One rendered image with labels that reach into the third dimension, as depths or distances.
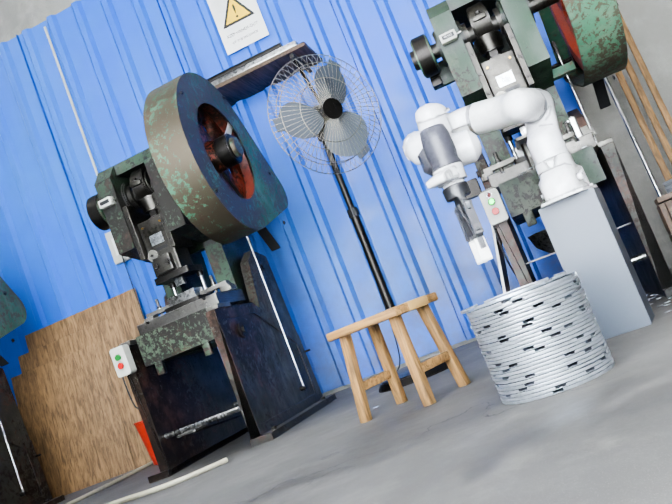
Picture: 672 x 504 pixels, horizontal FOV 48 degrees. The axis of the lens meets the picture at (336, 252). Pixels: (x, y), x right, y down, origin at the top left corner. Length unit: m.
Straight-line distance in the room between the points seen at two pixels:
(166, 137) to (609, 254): 1.92
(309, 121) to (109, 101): 2.10
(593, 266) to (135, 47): 3.70
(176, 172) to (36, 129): 2.41
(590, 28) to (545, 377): 1.68
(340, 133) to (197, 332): 1.14
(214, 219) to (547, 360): 2.00
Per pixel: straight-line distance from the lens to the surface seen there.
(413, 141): 2.48
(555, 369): 1.85
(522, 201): 3.15
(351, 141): 3.65
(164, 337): 3.61
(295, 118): 3.50
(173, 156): 3.39
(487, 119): 2.61
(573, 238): 2.48
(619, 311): 2.49
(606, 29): 3.23
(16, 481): 4.84
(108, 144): 5.36
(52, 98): 5.63
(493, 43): 3.46
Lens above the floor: 0.30
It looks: 6 degrees up
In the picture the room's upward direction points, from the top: 21 degrees counter-clockwise
